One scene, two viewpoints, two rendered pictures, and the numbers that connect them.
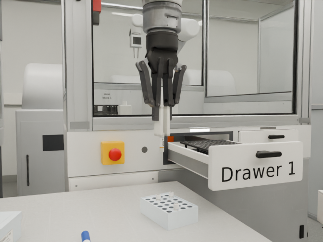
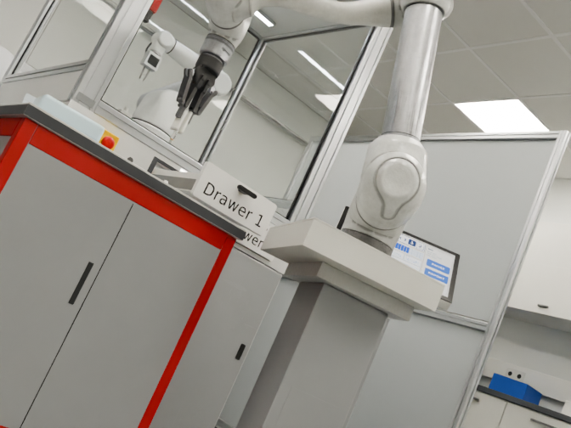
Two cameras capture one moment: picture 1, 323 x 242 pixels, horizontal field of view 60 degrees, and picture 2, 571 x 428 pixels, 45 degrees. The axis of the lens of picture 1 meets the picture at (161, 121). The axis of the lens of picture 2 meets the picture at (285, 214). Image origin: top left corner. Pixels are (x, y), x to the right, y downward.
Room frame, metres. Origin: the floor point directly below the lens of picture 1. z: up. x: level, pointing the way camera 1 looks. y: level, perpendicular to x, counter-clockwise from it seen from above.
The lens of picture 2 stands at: (-1.25, 0.18, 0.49)
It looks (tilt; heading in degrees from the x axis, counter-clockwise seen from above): 11 degrees up; 343
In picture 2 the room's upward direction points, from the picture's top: 24 degrees clockwise
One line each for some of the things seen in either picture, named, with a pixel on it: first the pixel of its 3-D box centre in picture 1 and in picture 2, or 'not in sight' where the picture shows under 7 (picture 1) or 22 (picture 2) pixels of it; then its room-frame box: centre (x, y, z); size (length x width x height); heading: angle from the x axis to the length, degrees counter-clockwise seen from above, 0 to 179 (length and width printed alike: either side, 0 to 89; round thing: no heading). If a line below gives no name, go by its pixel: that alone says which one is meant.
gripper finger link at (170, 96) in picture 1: (167, 83); (198, 96); (0.67, -0.01, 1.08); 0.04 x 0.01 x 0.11; 32
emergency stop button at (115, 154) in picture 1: (114, 154); (107, 143); (0.87, 0.15, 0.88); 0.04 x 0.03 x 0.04; 110
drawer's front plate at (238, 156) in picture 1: (258, 164); (235, 199); (0.73, -0.26, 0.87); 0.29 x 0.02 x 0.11; 110
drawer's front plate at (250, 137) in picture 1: (269, 143); (249, 232); (1.14, -0.44, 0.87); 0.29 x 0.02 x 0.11; 110
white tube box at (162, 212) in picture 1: (167, 209); not in sight; (0.66, -0.02, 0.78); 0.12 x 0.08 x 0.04; 32
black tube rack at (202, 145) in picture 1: (217, 153); not in sight; (0.92, -0.19, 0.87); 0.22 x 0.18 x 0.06; 20
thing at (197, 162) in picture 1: (216, 154); (198, 197); (0.93, -0.18, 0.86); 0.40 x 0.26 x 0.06; 20
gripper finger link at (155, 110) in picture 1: (152, 109); (179, 107); (0.65, 0.02, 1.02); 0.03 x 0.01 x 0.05; 122
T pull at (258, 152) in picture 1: (265, 153); (245, 191); (0.71, -0.26, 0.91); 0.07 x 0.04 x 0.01; 110
